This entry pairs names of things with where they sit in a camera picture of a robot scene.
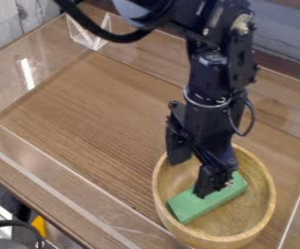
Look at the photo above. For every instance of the brown wooden bowl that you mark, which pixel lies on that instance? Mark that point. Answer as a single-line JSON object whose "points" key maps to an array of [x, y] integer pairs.
{"points": [[232, 225]]}

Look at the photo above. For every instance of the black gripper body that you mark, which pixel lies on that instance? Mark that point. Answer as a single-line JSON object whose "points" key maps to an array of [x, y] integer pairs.
{"points": [[209, 125]]}

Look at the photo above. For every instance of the clear acrylic enclosure wall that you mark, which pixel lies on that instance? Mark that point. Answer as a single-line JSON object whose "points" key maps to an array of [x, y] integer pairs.
{"points": [[82, 135]]}

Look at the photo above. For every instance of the yellow label sticker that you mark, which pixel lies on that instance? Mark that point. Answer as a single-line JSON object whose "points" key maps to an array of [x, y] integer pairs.
{"points": [[39, 224]]}

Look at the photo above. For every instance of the green rectangular block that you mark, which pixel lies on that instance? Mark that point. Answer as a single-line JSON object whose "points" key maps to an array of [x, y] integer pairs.
{"points": [[186, 206]]}

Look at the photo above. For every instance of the clear acrylic corner bracket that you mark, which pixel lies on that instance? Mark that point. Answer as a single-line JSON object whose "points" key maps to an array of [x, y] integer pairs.
{"points": [[85, 37]]}

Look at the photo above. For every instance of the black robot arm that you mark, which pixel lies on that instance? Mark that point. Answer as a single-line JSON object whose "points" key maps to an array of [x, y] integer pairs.
{"points": [[219, 29]]}

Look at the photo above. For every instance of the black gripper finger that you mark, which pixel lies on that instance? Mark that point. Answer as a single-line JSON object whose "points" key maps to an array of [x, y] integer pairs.
{"points": [[177, 146], [212, 179]]}

